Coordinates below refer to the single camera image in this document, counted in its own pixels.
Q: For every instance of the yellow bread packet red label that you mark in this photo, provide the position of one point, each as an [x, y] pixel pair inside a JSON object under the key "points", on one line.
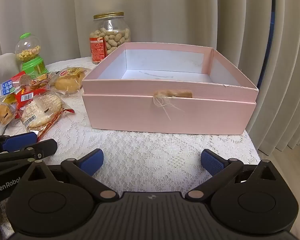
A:
{"points": [[67, 82]]}

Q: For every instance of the small clear cracker packet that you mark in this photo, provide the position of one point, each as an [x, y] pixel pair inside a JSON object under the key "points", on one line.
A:
{"points": [[36, 82]]}

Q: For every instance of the pink cardboard box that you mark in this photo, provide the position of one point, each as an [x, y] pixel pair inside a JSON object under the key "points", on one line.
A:
{"points": [[165, 115]]}

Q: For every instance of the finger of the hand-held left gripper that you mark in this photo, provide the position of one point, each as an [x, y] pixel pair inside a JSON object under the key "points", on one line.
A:
{"points": [[20, 141], [45, 146]]}

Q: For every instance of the blue snack packet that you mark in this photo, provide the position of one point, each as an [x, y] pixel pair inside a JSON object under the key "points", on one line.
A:
{"points": [[5, 88]]}

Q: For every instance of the grey cushion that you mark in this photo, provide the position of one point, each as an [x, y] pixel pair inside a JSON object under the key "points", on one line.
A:
{"points": [[2, 65]]}

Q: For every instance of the glass peanut jar gold lid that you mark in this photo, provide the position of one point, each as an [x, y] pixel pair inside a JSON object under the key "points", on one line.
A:
{"points": [[110, 37]]}

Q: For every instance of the small brown bread packet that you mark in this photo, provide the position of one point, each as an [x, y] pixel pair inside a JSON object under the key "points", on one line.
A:
{"points": [[0, 112]]}

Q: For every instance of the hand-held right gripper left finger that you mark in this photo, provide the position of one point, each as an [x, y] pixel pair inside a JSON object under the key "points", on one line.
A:
{"points": [[92, 162]]}

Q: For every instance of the red snack packet white label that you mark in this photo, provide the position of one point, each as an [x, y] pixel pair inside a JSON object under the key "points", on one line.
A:
{"points": [[23, 97]]}

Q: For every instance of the beige curtain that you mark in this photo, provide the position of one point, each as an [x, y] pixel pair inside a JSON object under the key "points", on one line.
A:
{"points": [[165, 10]]}

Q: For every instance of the round rice cracker packet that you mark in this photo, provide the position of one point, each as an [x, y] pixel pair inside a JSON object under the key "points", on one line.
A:
{"points": [[40, 110]]}

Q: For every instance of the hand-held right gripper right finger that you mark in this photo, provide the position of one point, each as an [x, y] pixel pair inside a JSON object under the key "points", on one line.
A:
{"points": [[212, 163]]}

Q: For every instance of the white lace tablecloth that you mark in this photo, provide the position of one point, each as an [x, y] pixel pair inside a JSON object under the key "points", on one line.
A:
{"points": [[145, 150]]}

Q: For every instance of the green candy dispenser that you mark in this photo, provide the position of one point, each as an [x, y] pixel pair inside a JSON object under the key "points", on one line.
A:
{"points": [[32, 65]]}

